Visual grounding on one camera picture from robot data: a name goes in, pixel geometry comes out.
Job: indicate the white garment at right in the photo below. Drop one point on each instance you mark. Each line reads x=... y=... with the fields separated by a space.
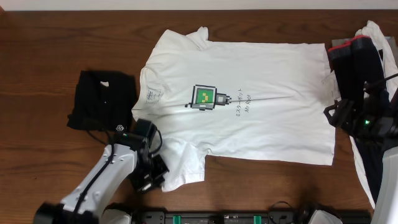
x=387 y=91

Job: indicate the black red-trimmed folded garment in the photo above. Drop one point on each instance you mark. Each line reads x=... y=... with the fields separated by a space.
x=355 y=63

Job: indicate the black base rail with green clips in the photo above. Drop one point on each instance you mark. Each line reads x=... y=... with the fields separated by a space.
x=280 y=212

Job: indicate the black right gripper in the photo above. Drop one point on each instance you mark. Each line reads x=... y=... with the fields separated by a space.
x=347 y=109

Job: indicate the white t-shirt with robot print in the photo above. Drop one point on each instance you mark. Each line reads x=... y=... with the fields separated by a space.
x=257 y=101

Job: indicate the black garment at right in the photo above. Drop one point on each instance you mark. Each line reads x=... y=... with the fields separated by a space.
x=372 y=160

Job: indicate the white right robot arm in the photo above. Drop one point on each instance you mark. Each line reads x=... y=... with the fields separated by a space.
x=378 y=125

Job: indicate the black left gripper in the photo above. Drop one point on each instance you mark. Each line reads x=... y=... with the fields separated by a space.
x=143 y=185

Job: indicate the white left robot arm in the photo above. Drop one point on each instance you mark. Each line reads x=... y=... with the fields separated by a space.
x=134 y=156

